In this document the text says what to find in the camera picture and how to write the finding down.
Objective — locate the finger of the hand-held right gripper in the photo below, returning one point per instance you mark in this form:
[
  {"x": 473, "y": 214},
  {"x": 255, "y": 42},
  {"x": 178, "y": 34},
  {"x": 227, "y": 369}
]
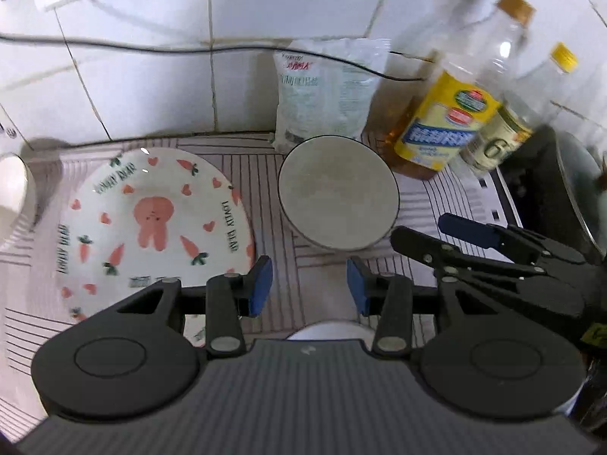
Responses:
[
  {"x": 417, "y": 241},
  {"x": 469, "y": 231}
]

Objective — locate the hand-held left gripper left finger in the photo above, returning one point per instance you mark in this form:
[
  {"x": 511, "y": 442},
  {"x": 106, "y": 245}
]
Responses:
[{"x": 261, "y": 286}]

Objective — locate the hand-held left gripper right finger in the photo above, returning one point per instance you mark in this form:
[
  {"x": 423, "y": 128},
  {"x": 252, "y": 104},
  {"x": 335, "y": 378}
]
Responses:
[{"x": 358, "y": 289}]

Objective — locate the white ribbed bowl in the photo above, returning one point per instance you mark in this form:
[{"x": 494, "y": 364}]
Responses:
[
  {"x": 339, "y": 189},
  {"x": 327, "y": 331},
  {"x": 12, "y": 189}
]

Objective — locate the pink rabbit print plate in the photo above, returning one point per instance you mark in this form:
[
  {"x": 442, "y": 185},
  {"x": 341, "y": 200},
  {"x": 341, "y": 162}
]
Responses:
[{"x": 151, "y": 218}]

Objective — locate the striped tablecloth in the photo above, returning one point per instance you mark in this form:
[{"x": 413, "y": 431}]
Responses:
[{"x": 427, "y": 199}]

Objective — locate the black stove top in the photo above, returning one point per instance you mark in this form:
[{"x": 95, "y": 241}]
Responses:
[{"x": 514, "y": 199}]

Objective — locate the clear vinegar bottle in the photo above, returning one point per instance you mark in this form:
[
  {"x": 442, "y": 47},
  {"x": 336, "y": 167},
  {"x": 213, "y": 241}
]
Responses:
[{"x": 498, "y": 144}]

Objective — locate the black wok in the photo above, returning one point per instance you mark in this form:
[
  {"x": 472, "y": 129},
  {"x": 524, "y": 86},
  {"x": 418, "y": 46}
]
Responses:
[{"x": 536, "y": 161}]

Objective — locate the large oil bottle yellow label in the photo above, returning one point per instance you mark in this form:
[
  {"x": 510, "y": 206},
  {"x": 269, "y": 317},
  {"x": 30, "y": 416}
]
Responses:
[{"x": 445, "y": 123}]

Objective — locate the glass wok lid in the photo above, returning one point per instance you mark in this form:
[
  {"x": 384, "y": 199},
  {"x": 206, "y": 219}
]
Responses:
[{"x": 576, "y": 175}]

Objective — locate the white salt bag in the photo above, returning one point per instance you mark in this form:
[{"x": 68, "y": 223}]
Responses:
[{"x": 327, "y": 95}]

